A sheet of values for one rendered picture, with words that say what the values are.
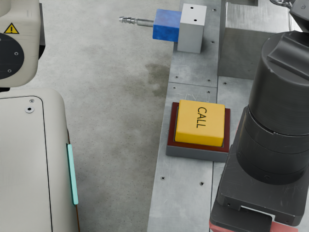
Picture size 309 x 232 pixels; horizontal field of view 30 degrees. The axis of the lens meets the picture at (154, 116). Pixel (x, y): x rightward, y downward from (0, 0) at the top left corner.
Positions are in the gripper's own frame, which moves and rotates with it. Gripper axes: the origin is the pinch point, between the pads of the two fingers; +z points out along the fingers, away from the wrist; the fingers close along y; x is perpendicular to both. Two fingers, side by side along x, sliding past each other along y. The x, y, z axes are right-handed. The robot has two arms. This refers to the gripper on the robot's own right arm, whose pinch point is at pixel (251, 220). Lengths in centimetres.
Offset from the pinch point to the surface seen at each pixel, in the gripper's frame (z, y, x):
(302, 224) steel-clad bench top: 12.5, 10.6, -6.3
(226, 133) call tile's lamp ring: 10.5, 19.7, 5.2
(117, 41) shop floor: 93, 128, 59
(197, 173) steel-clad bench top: 12.6, 13.6, 7.3
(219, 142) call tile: 9.9, 17.2, 5.7
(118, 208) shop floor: 93, 58, 33
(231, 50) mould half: 7.5, 32.6, 8.0
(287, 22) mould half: 3.5, 36.6, 1.5
